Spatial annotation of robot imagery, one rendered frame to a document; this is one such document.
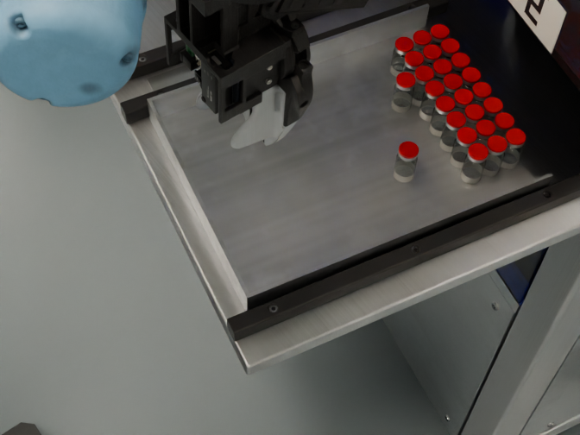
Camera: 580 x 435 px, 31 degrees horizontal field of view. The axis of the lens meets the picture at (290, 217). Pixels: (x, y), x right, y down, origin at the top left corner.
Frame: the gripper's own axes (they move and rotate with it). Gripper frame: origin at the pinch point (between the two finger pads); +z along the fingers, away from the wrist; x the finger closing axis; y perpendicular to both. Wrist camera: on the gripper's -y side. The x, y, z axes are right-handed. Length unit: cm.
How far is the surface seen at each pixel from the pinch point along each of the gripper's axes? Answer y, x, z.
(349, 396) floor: -27, -4, 108
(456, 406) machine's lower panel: -33, 13, 88
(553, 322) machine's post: -30, 20, 42
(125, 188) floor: -19, -67, 109
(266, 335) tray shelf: 5.6, 8.6, 20.4
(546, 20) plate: -32.9, 2.6, 5.8
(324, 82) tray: -18.2, -12.4, 20.1
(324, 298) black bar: -0.7, 9.3, 18.7
